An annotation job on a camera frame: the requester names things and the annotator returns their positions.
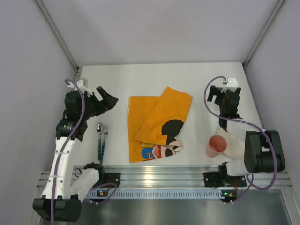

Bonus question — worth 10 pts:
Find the metal spoon green handle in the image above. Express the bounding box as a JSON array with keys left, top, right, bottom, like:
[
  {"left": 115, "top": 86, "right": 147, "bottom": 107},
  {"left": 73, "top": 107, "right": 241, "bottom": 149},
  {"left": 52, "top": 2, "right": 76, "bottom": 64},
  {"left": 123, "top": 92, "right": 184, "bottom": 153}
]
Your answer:
[{"left": 97, "top": 122, "right": 104, "bottom": 162}]

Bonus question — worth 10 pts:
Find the metal fork green handle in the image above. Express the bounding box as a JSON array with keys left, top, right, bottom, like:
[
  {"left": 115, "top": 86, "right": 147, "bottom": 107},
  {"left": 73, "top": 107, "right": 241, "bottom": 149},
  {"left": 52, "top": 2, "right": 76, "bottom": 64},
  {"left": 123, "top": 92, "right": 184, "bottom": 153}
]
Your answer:
[{"left": 99, "top": 126, "right": 109, "bottom": 163}]

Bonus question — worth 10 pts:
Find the pink plastic cup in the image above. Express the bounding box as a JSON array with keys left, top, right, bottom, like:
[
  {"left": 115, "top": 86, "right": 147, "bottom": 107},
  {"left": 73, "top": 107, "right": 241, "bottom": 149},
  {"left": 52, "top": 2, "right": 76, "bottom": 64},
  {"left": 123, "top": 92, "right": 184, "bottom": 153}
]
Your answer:
[{"left": 205, "top": 135, "right": 227, "bottom": 158}]

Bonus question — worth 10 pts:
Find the cream white plate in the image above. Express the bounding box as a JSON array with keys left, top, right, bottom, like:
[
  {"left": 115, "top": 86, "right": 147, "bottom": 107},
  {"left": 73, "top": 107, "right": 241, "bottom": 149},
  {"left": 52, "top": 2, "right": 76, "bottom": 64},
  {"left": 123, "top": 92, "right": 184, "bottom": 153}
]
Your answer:
[{"left": 216, "top": 128, "right": 245, "bottom": 159}]

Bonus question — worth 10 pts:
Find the orange Mickey Mouse placemat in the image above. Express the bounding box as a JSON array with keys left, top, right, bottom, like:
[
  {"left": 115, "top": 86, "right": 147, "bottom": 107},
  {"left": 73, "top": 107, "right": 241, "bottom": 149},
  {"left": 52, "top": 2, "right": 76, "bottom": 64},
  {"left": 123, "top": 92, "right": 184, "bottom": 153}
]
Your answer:
[{"left": 127, "top": 87, "right": 193, "bottom": 163}]

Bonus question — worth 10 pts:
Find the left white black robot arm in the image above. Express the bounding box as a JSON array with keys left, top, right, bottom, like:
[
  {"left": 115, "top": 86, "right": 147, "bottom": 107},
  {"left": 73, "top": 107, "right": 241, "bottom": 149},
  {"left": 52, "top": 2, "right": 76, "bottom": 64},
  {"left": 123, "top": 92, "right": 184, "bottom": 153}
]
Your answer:
[{"left": 32, "top": 86, "right": 118, "bottom": 224}]

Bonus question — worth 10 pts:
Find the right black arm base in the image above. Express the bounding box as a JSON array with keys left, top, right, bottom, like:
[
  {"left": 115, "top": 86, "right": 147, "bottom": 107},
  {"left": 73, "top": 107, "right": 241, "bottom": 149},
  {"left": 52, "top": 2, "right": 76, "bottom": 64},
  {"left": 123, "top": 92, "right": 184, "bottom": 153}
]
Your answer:
[{"left": 203, "top": 163, "right": 247, "bottom": 189}]

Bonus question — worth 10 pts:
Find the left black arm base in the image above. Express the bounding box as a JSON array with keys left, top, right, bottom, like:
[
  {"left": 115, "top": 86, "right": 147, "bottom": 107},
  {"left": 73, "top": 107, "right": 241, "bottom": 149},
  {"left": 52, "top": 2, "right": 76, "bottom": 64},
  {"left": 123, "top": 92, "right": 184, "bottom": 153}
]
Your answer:
[{"left": 74, "top": 162, "right": 120, "bottom": 188}]

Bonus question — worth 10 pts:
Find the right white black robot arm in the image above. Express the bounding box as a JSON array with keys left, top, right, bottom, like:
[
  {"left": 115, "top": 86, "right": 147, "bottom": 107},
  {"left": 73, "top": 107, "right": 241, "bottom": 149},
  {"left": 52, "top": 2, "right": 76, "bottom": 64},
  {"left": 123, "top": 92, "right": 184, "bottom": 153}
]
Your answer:
[{"left": 207, "top": 85, "right": 285, "bottom": 177}]

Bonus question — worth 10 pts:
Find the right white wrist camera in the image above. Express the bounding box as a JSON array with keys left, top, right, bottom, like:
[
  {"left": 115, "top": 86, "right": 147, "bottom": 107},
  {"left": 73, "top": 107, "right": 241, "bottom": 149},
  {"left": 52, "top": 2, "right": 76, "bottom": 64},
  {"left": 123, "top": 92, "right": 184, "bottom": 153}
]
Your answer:
[{"left": 221, "top": 77, "right": 238, "bottom": 93}]

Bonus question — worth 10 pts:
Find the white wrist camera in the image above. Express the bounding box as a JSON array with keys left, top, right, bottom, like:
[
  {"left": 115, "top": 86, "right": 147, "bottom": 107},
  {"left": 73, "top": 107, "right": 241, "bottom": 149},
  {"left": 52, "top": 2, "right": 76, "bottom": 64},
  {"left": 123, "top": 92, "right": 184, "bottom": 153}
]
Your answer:
[
  {"left": 221, "top": 77, "right": 238, "bottom": 93},
  {"left": 67, "top": 78, "right": 90, "bottom": 93}
]

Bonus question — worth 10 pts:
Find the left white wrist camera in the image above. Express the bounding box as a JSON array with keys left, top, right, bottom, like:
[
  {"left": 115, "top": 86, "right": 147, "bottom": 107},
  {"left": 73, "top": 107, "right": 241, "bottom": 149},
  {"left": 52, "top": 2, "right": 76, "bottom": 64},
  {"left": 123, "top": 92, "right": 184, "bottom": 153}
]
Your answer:
[{"left": 67, "top": 78, "right": 90, "bottom": 93}]

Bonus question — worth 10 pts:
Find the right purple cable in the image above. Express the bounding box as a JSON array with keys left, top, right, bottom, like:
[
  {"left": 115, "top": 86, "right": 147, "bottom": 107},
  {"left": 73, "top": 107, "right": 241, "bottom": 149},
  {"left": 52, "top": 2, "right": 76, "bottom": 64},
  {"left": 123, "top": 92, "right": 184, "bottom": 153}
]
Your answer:
[{"left": 203, "top": 75, "right": 279, "bottom": 204}]

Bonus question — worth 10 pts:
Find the aluminium rail frame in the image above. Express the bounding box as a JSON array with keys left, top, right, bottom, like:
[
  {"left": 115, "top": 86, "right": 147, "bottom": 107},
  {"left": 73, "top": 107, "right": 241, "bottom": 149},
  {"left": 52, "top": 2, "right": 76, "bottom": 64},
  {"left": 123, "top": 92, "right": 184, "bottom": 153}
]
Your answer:
[{"left": 37, "top": 165, "right": 293, "bottom": 189}]

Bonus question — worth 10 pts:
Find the perforated grey cable duct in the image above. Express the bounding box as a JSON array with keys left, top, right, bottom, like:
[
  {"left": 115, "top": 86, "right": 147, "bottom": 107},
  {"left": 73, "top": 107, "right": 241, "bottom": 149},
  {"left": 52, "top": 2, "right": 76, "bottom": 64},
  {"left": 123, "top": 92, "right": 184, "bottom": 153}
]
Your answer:
[{"left": 85, "top": 189, "right": 237, "bottom": 200}]

